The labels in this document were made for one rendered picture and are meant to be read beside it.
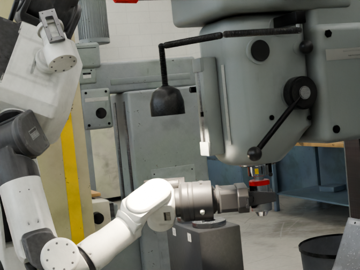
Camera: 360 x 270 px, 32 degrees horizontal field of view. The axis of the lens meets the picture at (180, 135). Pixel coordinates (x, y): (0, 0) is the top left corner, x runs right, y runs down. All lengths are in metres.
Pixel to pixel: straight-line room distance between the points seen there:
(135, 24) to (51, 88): 9.57
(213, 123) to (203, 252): 0.40
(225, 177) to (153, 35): 3.23
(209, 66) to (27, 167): 0.44
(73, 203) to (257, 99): 1.86
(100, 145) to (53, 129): 8.26
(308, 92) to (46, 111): 0.59
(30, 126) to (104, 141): 8.39
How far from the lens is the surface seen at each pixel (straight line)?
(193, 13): 1.36
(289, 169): 8.89
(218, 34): 1.20
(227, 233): 1.62
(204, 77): 1.33
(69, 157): 3.02
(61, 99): 1.48
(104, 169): 9.79
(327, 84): 1.37
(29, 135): 1.37
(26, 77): 1.48
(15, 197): 1.34
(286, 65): 1.34
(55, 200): 3.02
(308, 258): 3.35
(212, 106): 1.33
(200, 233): 1.59
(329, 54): 1.38
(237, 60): 1.30
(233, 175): 8.91
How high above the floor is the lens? 1.46
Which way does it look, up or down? 3 degrees down
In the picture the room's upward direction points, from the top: 6 degrees counter-clockwise
